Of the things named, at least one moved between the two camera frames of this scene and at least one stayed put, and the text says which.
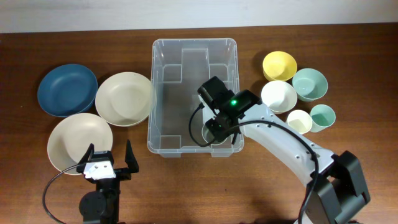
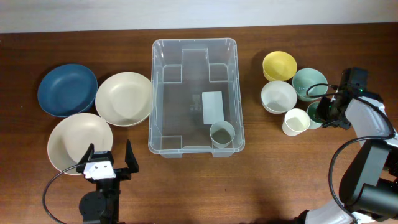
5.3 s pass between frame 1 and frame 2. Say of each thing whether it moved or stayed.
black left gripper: stayed
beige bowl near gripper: stayed
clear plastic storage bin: stayed
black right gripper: moved
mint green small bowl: stayed
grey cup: moved
